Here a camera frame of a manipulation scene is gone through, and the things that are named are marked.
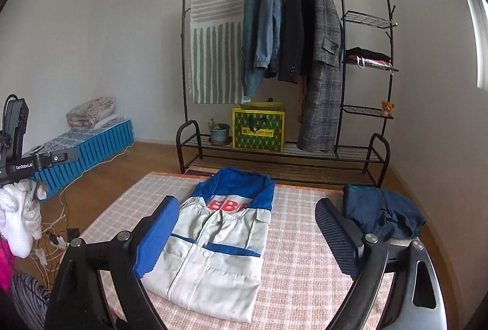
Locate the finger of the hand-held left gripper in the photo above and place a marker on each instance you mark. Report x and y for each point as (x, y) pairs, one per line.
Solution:
(57, 158)

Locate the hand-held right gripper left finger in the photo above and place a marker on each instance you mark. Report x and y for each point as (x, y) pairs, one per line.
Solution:
(156, 234)

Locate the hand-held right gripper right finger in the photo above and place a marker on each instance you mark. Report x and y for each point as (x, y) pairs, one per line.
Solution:
(339, 234)

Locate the white and blue work jacket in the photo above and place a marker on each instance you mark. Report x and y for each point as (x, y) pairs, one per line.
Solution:
(213, 269)

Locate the person's left forearm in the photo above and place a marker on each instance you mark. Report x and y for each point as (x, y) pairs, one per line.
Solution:
(4, 269)

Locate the black metal clothes rack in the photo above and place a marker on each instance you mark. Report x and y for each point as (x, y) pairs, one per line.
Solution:
(343, 156)

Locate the folded clothes stack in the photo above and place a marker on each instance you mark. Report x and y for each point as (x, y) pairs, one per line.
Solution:
(368, 55)

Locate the person's left hand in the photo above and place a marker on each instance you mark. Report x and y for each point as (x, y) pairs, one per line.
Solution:
(17, 215)

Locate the patterned bench sheet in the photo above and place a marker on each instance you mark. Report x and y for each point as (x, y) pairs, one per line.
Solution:
(64, 141)

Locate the blue slatted pallet bench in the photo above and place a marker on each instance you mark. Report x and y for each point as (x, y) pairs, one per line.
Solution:
(95, 150)

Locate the pink checkered blanket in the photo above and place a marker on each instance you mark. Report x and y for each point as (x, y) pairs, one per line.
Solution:
(297, 250)

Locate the dark blue jeans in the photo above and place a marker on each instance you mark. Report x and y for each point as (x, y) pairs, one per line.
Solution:
(381, 208)

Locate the folded floral quilt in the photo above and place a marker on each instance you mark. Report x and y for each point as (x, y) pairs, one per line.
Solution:
(89, 112)

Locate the black power adapter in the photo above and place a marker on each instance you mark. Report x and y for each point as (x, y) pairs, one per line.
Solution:
(73, 233)

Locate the small potted plant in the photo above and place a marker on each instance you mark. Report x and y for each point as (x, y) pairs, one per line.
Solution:
(219, 133)

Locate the yellow green patterned bag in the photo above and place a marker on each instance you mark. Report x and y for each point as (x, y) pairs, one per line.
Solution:
(259, 131)

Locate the small brown teddy bear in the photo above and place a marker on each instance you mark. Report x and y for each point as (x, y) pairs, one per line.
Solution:
(387, 108)

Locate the person's striped trouser leg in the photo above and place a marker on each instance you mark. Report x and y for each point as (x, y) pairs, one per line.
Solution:
(30, 299)

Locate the grey plaid coat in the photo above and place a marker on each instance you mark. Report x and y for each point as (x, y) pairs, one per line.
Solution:
(324, 85)

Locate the green striped white cloth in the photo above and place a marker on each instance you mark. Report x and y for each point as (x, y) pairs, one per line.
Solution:
(213, 47)

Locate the black coat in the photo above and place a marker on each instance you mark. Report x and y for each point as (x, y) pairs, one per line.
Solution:
(295, 32)

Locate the teal denim jacket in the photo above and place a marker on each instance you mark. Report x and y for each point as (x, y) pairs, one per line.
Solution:
(249, 28)

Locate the blue denim jacket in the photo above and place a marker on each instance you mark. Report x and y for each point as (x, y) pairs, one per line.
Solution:
(272, 17)

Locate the white window frame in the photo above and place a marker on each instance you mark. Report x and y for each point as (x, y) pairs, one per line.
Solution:
(481, 40)

